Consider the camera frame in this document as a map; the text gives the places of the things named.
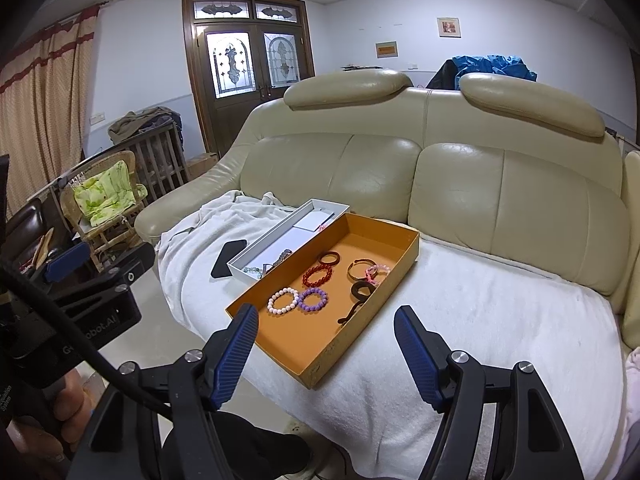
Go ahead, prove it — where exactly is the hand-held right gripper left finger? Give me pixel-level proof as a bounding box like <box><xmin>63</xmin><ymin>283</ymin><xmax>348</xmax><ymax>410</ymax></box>
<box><xmin>67</xmin><ymin>302</ymin><xmax>261</xmax><ymax>480</ymax></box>

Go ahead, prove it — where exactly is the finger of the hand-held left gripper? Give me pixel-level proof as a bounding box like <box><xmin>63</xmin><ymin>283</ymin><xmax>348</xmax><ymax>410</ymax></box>
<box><xmin>30</xmin><ymin>242</ymin><xmax>93</xmax><ymax>286</ymax></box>
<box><xmin>100</xmin><ymin>243</ymin><xmax>157</xmax><ymax>287</ymax></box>

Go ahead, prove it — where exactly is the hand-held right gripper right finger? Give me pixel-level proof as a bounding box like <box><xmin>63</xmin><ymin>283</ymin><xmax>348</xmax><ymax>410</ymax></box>
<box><xmin>393</xmin><ymin>305</ymin><xmax>586</xmax><ymax>480</ymax></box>

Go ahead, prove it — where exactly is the orange cardboard box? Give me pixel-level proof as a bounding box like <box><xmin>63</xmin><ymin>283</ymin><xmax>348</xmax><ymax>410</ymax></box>
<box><xmin>225</xmin><ymin>211</ymin><xmax>421</xmax><ymax>391</ymax></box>

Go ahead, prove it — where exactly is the pink mixed bead bracelet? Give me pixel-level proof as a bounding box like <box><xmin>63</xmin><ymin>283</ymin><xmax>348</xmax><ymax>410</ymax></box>
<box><xmin>364</xmin><ymin>262</ymin><xmax>391</xmax><ymax>286</ymax></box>

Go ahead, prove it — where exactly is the red bead bracelet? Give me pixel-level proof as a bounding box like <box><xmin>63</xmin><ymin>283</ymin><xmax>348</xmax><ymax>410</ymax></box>
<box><xmin>301</xmin><ymin>263</ymin><xmax>333</xmax><ymax>287</ymax></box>

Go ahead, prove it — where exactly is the person's left hand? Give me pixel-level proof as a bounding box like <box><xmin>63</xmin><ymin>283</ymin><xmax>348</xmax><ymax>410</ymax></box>
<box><xmin>5</xmin><ymin>369</ymin><xmax>96</xmax><ymax>464</ymax></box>

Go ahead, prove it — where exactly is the dark chair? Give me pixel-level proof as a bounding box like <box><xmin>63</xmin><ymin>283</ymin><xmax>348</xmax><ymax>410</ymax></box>
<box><xmin>5</xmin><ymin>197</ymin><xmax>66</xmax><ymax>273</ymax></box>

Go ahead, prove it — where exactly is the white blanket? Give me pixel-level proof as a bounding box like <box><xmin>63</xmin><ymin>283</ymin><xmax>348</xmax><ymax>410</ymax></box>
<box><xmin>156</xmin><ymin>190</ymin><xmax>628</xmax><ymax>478</ymax></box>

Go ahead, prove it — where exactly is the green cushion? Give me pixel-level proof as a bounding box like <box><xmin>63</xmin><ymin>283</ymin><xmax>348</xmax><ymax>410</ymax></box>
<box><xmin>74</xmin><ymin>165</ymin><xmax>149</xmax><ymax>227</ymax></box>

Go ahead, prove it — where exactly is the black phone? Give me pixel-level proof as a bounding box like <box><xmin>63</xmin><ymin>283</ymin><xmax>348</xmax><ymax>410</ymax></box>
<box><xmin>210</xmin><ymin>239</ymin><xmax>248</xmax><ymax>280</ymax></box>

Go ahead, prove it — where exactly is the wicker rocking chair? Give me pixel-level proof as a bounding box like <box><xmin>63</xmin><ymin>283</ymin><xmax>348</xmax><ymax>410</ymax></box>
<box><xmin>59</xmin><ymin>151</ymin><xmax>149</xmax><ymax>261</ymax></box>

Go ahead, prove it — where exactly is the wooden crib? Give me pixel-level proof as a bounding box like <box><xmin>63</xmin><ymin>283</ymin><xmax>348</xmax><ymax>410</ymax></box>
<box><xmin>120</xmin><ymin>121</ymin><xmax>191</xmax><ymax>201</ymax></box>

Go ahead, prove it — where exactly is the gold bangle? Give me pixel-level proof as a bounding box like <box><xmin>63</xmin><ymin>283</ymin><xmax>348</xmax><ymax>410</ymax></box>
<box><xmin>347</xmin><ymin>258</ymin><xmax>375</xmax><ymax>282</ymax></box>

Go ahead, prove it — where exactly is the white shallow box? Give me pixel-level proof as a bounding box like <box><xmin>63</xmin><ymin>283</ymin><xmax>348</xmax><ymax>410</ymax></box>
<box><xmin>226</xmin><ymin>198</ymin><xmax>351</xmax><ymax>281</ymax></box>

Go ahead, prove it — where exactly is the clothes heap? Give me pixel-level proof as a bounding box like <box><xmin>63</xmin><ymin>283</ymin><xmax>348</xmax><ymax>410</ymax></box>
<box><xmin>107</xmin><ymin>106</ymin><xmax>183</xmax><ymax>146</ymax></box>

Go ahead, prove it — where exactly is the beige striped curtain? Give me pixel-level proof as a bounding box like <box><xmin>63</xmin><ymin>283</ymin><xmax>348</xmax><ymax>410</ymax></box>
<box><xmin>0</xmin><ymin>4</ymin><xmax>101</xmax><ymax>211</ymax></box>

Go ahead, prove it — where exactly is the white card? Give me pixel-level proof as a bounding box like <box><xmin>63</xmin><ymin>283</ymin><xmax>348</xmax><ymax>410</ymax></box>
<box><xmin>292</xmin><ymin>210</ymin><xmax>333</xmax><ymax>233</ymax></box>

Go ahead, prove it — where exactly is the beige leather sofa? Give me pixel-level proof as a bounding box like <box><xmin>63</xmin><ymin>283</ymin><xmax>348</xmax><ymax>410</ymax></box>
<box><xmin>135</xmin><ymin>69</ymin><xmax>628</xmax><ymax>356</ymax></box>

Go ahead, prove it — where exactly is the wooden glass door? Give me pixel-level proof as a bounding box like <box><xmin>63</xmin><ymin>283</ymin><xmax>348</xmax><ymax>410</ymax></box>
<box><xmin>181</xmin><ymin>0</ymin><xmax>317</xmax><ymax>158</ymax></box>

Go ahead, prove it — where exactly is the pink cloth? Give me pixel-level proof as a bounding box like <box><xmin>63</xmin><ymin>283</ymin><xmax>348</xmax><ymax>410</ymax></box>
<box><xmin>625</xmin><ymin>346</ymin><xmax>640</xmax><ymax>413</ymax></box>

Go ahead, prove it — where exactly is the beige leather armchair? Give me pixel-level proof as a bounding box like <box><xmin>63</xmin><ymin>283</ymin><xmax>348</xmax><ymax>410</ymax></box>
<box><xmin>620</xmin><ymin>150</ymin><xmax>640</xmax><ymax>351</ymax></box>

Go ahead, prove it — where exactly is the black jacket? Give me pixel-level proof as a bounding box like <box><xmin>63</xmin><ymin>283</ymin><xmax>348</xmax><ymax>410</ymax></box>
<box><xmin>426</xmin><ymin>59</ymin><xmax>463</xmax><ymax>92</ymax></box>

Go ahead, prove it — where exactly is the blue jacket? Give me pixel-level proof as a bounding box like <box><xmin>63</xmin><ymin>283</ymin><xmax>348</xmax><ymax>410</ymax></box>
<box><xmin>452</xmin><ymin>53</ymin><xmax>538</xmax><ymax>83</ymax></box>

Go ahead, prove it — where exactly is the black cable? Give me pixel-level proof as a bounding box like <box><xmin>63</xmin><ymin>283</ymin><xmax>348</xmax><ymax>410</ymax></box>
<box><xmin>0</xmin><ymin>259</ymin><xmax>173</xmax><ymax>418</ymax></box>

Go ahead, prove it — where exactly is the pale pink bead bracelet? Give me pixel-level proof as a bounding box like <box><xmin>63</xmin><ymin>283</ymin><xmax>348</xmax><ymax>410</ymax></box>
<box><xmin>267</xmin><ymin>286</ymin><xmax>300</xmax><ymax>316</ymax></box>

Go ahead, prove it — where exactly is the purple bead bracelet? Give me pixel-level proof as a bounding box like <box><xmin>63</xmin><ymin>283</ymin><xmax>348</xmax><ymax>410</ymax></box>
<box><xmin>297</xmin><ymin>286</ymin><xmax>329</xmax><ymax>312</ymax></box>

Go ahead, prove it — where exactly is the dark chain bracelet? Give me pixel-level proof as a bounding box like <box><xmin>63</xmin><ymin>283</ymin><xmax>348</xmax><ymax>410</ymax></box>
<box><xmin>265</xmin><ymin>247</ymin><xmax>293</xmax><ymax>273</ymax></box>

